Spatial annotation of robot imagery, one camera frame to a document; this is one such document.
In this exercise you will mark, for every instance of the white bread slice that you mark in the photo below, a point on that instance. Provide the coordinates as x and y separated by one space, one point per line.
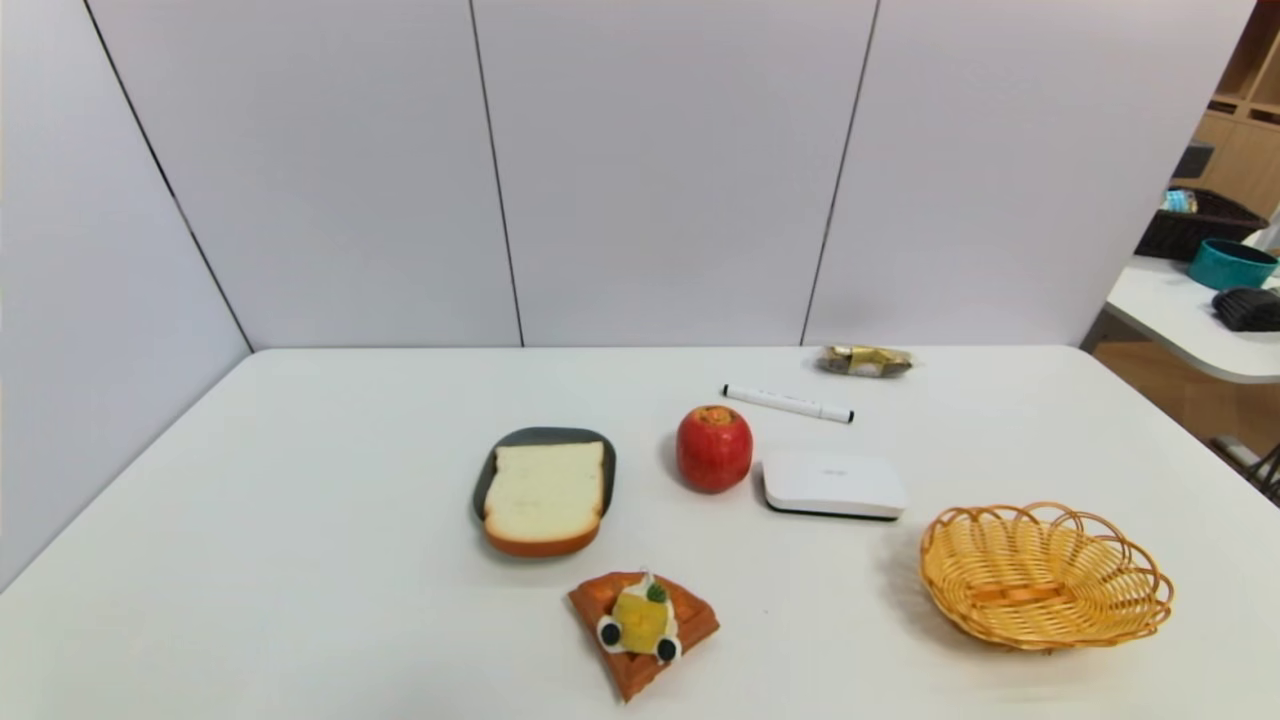
545 495

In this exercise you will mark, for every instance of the grey-blue square dish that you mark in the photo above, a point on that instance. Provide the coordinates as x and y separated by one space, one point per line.
545 435

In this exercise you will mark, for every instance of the black ribbed object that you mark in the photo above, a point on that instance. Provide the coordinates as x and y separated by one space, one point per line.
1250 310

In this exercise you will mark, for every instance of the red apple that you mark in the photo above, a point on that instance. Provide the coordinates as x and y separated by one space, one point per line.
714 455

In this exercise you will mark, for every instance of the white marker with black cap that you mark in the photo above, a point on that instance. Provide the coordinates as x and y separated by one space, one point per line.
790 404

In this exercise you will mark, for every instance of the gold foil snack packet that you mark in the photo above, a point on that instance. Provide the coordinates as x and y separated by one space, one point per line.
865 361

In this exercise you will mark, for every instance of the flat white plastic box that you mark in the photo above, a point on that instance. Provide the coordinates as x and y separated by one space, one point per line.
835 485

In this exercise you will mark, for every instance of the waffle slice with fruit topping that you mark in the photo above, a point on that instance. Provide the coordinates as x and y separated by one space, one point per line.
690 615

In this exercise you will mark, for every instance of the yellow wicker basket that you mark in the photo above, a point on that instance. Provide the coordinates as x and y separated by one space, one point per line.
1045 580

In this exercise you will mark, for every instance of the white side table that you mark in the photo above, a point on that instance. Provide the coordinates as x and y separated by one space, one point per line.
1160 300

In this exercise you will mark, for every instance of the black woven storage basket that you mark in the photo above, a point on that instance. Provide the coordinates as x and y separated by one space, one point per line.
1170 235

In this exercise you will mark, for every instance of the blue packet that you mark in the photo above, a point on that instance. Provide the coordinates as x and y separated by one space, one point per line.
1180 200

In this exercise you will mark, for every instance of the teal round bowl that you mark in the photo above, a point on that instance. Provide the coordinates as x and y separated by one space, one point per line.
1230 268

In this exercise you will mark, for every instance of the wooden shelf unit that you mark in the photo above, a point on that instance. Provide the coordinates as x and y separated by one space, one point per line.
1245 150

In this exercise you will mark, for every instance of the white crumpled bag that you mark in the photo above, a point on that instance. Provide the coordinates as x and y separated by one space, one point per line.
1270 238

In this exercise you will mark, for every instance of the dark metal chair frame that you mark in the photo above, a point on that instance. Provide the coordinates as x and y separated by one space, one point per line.
1240 452

